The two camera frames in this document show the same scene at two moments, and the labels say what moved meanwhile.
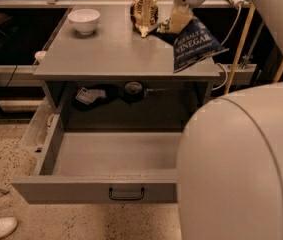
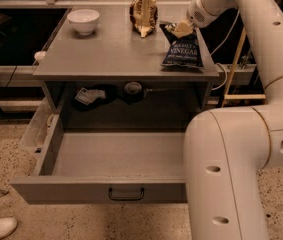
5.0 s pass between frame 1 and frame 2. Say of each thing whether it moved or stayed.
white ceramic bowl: stayed
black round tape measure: stayed
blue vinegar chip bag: moved
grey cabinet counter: stayed
